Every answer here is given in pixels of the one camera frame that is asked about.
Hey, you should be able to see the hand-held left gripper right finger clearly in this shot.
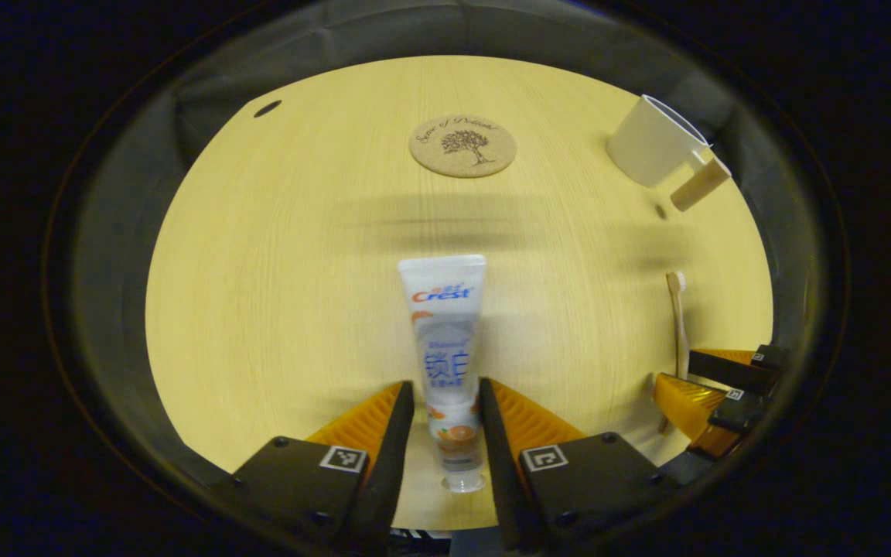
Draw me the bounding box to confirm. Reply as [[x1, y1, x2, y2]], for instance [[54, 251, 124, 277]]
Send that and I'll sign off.
[[479, 378, 678, 554]]

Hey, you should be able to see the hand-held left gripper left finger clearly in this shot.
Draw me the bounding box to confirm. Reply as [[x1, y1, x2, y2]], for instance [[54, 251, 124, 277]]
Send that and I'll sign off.
[[229, 381, 415, 554]]

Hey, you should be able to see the wooden toothbrush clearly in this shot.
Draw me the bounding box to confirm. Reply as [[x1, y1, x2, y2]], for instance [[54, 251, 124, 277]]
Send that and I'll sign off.
[[658, 271, 690, 434]]

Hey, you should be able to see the white toothpaste tube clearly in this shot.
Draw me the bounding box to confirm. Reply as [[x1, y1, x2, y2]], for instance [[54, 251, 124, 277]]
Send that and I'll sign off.
[[398, 255, 486, 494]]

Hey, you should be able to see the white cup with wooden handle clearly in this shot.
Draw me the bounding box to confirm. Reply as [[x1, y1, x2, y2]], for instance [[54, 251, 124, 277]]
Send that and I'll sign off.
[[606, 94, 732, 212]]

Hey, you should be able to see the round cork coaster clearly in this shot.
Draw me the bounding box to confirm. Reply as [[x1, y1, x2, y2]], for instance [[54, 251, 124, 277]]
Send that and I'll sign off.
[[409, 114, 517, 179]]

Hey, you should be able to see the light wooden desktop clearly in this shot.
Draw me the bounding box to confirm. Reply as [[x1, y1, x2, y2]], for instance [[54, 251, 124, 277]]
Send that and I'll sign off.
[[145, 56, 773, 531]]

